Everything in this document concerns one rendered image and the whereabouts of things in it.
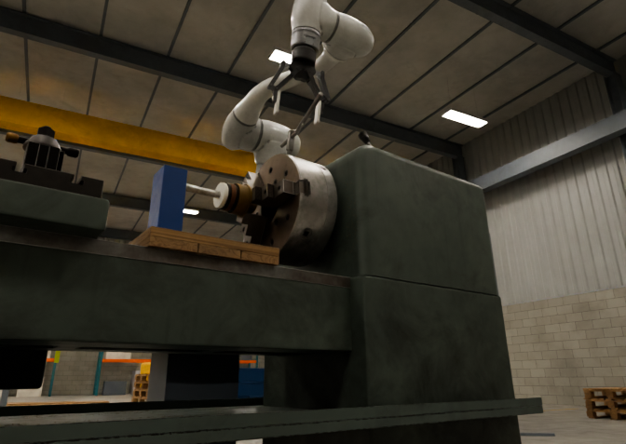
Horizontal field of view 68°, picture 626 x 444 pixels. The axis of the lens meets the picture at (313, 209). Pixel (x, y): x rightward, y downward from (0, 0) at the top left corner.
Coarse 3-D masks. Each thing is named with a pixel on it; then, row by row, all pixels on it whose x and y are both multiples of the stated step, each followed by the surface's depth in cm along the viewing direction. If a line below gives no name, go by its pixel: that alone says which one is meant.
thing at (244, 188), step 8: (232, 184) 124; (240, 184) 126; (248, 184) 127; (232, 192) 123; (240, 192) 124; (248, 192) 125; (232, 200) 123; (240, 200) 123; (248, 200) 125; (224, 208) 123; (232, 208) 124; (240, 208) 124; (248, 208) 125; (240, 216) 127
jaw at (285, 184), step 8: (280, 184) 122; (288, 184) 122; (296, 184) 124; (304, 184) 123; (256, 192) 124; (264, 192) 125; (272, 192) 124; (280, 192) 121; (288, 192) 121; (296, 192) 123; (304, 192) 122; (256, 200) 124; (264, 200) 124; (272, 200) 125; (280, 200) 125; (272, 208) 129
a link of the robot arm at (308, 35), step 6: (294, 30) 140; (300, 30) 139; (306, 30) 138; (312, 30) 139; (294, 36) 139; (300, 36) 138; (306, 36) 138; (312, 36) 138; (318, 36) 140; (294, 42) 139; (300, 42) 138; (306, 42) 138; (312, 42) 138; (318, 42) 140; (312, 48) 140; (318, 48) 140
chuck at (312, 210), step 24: (264, 168) 140; (288, 168) 128; (312, 168) 129; (312, 192) 123; (288, 216) 124; (312, 216) 123; (264, 240) 131; (288, 240) 122; (312, 240) 125; (288, 264) 133
